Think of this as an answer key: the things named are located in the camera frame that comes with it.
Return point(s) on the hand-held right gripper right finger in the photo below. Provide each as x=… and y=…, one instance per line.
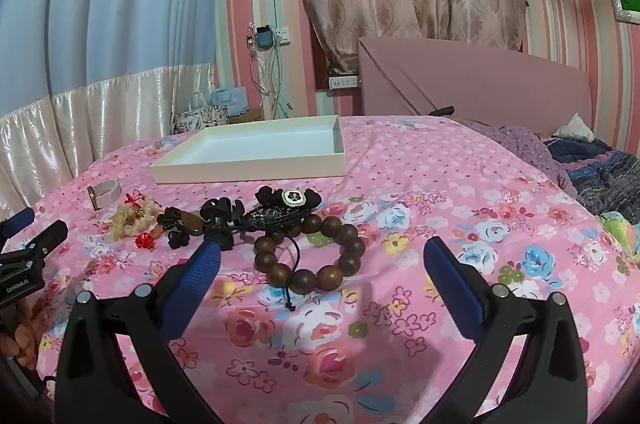
x=455, y=289

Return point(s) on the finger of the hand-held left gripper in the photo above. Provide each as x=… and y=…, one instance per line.
x=46, y=238
x=17, y=221

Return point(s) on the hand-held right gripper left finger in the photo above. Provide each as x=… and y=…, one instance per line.
x=192, y=289

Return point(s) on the black claw hair clip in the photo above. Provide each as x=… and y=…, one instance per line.
x=220, y=209

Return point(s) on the cream flower scrunchie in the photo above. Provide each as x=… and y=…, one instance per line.
x=131, y=221

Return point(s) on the white shallow box tray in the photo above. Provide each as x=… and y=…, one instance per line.
x=260, y=148

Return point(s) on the person's left hand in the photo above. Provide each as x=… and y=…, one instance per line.
x=27, y=336

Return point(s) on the pink floral bedsheet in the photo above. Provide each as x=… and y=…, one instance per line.
x=425, y=184

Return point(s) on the cream satin curtain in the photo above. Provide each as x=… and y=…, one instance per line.
x=90, y=113

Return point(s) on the purple blanket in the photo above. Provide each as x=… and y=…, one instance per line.
x=520, y=143

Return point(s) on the leaf patterned gift bag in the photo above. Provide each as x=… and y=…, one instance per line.
x=200, y=119

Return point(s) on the green yellow cloth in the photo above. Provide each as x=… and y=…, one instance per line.
x=620, y=231

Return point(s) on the small black object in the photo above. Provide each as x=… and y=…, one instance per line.
x=442, y=110

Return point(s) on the dark patterned blanket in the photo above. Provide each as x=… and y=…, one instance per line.
x=605, y=179

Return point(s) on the blue gift bag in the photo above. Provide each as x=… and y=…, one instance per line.
x=230, y=99

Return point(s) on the white pillow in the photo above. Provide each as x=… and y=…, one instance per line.
x=575, y=128

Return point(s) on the pink cardboard box lid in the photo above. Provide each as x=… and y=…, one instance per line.
x=475, y=83

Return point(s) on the white power strip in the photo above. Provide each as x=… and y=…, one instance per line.
x=344, y=81

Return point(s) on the blue charger device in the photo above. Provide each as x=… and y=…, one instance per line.
x=264, y=38

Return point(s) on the white wall socket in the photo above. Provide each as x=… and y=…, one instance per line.
x=282, y=35

